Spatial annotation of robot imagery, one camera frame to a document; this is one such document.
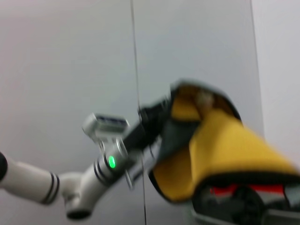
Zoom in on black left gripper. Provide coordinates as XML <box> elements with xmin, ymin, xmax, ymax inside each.
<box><xmin>121</xmin><ymin>93</ymin><xmax>174</xmax><ymax>151</ymax></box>

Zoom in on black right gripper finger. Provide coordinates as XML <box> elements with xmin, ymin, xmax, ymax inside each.
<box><xmin>193</xmin><ymin>182</ymin><xmax>267</xmax><ymax>225</ymax></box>

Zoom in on yellow and grey towel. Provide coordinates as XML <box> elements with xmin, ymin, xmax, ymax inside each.
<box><xmin>147</xmin><ymin>78</ymin><xmax>300</xmax><ymax>204</ymax></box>

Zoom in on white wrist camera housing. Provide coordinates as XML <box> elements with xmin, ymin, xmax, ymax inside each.
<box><xmin>82</xmin><ymin>112</ymin><xmax>131</xmax><ymax>144</ymax></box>

